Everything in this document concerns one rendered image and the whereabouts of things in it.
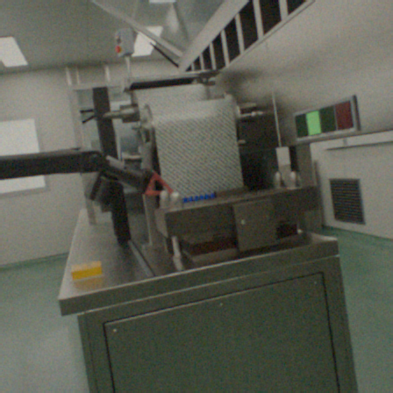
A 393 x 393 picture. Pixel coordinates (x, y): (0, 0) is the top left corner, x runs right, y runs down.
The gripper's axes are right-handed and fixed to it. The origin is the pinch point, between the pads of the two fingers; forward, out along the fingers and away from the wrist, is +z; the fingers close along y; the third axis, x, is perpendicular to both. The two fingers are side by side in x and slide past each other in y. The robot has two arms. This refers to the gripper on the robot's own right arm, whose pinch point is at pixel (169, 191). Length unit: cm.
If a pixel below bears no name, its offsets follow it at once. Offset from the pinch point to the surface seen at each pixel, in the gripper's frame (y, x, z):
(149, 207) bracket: -7.8, -6.3, -2.5
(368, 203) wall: -285, 78, 260
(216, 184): 0.2, 6.7, 11.9
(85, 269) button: 13.4, -25.2, -14.6
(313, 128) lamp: 29.7, 24.4, 20.6
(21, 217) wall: -556, -94, -90
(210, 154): 0.2, 14.0, 7.0
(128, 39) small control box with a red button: -58, 53, -28
